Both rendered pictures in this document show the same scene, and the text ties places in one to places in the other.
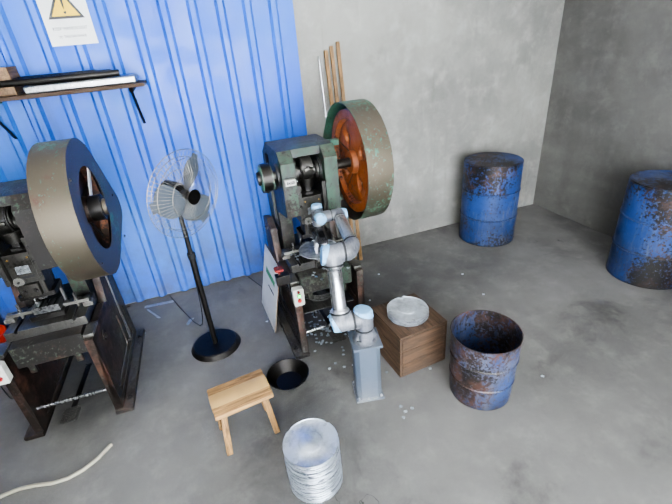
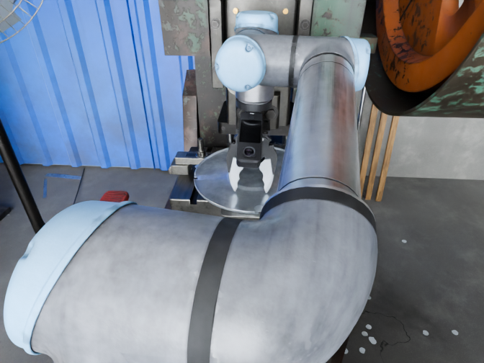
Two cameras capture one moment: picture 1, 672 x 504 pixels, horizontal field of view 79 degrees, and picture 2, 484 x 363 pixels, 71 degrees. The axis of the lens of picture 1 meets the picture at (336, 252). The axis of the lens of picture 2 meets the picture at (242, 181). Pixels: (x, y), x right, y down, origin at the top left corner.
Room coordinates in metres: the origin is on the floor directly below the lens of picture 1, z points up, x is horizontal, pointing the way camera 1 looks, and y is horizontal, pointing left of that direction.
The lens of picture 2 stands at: (1.95, -0.12, 1.23)
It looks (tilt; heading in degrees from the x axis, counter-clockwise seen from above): 33 degrees down; 22
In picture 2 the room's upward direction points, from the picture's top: straight up
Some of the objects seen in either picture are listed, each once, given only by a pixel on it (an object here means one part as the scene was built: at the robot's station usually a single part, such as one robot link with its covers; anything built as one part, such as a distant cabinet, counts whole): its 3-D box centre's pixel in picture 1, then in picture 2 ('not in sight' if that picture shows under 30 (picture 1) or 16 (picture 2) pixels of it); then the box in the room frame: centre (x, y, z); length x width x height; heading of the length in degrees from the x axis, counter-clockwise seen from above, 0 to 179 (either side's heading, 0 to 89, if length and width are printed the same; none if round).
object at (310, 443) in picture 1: (310, 441); not in sight; (1.41, 0.22, 0.29); 0.29 x 0.29 x 0.01
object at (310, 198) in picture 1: (311, 211); (259, 57); (2.71, 0.15, 1.04); 0.17 x 0.15 x 0.30; 18
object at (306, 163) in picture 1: (306, 178); not in sight; (2.75, 0.16, 1.27); 0.21 x 0.12 x 0.34; 18
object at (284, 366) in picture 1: (288, 376); not in sight; (2.15, 0.41, 0.04); 0.30 x 0.30 x 0.07
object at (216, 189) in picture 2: (318, 248); (253, 174); (2.61, 0.12, 0.79); 0.29 x 0.29 x 0.01
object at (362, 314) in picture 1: (362, 317); not in sight; (1.99, -0.12, 0.62); 0.13 x 0.12 x 0.14; 100
